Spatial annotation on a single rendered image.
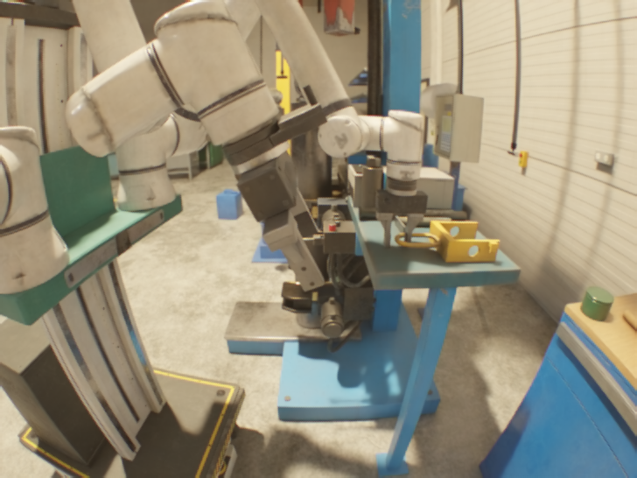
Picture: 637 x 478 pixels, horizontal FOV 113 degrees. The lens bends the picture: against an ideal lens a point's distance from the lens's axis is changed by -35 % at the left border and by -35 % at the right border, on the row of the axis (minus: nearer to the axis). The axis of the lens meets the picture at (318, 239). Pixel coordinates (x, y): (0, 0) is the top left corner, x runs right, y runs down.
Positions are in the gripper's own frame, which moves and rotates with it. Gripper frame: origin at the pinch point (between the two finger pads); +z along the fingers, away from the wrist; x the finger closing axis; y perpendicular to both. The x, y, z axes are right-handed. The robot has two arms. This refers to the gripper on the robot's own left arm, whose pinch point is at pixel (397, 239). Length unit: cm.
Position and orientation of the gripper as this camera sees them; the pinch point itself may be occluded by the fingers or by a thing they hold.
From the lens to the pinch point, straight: 88.5
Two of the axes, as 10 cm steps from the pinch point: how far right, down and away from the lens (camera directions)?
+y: -0.1, 3.8, -9.2
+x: 10.0, 0.1, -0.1
